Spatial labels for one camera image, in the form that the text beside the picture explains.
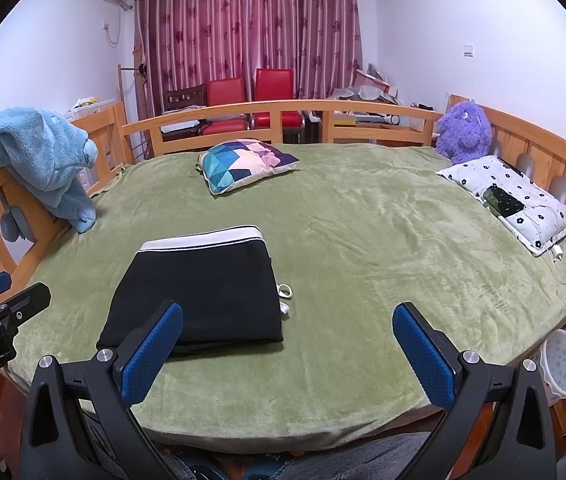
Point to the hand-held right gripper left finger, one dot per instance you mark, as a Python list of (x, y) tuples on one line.
[(150, 355)]

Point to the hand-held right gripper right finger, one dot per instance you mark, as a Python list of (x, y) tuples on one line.
[(423, 355)]

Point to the black pants with white stripe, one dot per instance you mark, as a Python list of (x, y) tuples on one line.
[(203, 290)]

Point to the green fleece blanket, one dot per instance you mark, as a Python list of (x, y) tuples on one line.
[(363, 260)]

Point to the person's jeans legs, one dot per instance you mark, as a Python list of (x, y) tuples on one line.
[(353, 460)]

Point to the light blue towel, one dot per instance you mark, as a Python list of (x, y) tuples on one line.
[(43, 160)]

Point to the white plastic basket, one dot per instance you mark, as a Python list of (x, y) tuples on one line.
[(560, 365)]

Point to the white floral pillow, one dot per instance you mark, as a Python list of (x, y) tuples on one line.
[(488, 175)]

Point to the geometric patterned pillow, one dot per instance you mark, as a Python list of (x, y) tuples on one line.
[(243, 165)]

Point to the purple plush toy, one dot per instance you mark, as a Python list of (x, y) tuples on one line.
[(463, 135)]

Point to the wooden coat rack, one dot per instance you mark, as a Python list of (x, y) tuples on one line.
[(121, 90)]

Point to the dark wooden chair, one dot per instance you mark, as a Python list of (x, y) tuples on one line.
[(185, 97)]

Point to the clear plastic wrap pile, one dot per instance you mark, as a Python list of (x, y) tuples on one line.
[(363, 91)]

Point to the red chair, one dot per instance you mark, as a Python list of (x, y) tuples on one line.
[(225, 92), (273, 85)]

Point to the pink striped curtain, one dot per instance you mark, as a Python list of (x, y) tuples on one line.
[(243, 25)]

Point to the wooden bed frame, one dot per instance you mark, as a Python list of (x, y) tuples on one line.
[(275, 125)]

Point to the white wall switch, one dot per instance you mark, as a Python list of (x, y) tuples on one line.
[(468, 51)]

